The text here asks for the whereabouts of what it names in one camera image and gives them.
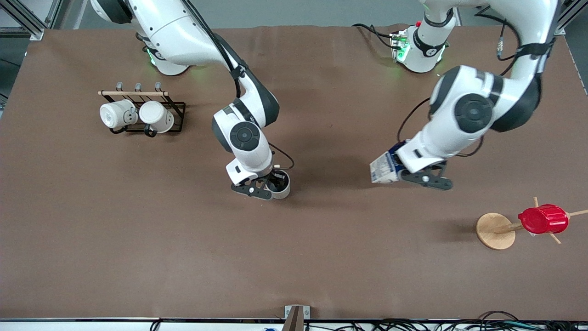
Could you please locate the grey white cup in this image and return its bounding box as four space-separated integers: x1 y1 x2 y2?
266 169 291 200

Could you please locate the blue white milk carton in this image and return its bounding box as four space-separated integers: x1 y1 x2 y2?
370 142 408 184

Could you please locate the red plastic cup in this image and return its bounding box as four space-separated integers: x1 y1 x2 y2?
518 204 570 235

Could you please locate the brown table cover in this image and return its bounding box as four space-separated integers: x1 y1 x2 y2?
0 24 588 321

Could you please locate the wooden mug tree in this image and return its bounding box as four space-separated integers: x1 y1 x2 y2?
476 197 588 251

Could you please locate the plain white mug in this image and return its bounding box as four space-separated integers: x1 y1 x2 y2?
139 101 175 137

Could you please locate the white mug with grey print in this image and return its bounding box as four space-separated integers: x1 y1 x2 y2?
100 99 138 131

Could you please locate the black wire mug rack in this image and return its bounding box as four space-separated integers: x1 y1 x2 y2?
98 82 186 137

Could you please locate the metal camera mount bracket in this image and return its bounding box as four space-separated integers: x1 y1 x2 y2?
281 304 311 331

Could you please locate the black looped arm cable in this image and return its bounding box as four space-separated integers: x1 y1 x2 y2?
475 4 525 76

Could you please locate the black base cable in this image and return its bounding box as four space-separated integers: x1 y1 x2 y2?
352 23 396 50

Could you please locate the black cable bundle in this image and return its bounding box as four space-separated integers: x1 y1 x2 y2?
303 318 588 331

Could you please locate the aluminium frame profile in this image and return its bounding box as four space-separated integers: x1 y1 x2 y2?
554 0 588 36
0 0 62 41

